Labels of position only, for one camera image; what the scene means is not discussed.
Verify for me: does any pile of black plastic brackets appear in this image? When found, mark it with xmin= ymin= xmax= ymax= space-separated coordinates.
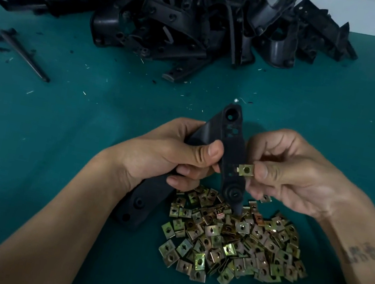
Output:
xmin=0 ymin=0 xmax=369 ymax=113

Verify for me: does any person's left hand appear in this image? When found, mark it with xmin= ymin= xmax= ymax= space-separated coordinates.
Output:
xmin=93 ymin=103 xmax=229 ymax=207

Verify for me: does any green table cloth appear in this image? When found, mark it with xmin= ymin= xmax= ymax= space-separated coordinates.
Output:
xmin=0 ymin=0 xmax=375 ymax=284

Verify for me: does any black bracket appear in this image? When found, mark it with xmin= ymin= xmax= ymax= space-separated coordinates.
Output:
xmin=109 ymin=87 xmax=261 ymax=249

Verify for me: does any thin black plastic strip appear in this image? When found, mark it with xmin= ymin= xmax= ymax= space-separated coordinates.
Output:
xmin=0 ymin=26 xmax=58 ymax=84

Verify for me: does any person's left forearm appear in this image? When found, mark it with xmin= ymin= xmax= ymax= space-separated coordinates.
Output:
xmin=0 ymin=132 xmax=142 ymax=284

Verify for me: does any pile of brass clip nuts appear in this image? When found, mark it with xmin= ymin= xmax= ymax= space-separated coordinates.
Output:
xmin=153 ymin=179 xmax=320 ymax=284

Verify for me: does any person's right hand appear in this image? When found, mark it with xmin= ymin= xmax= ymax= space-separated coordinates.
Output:
xmin=236 ymin=122 xmax=365 ymax=227

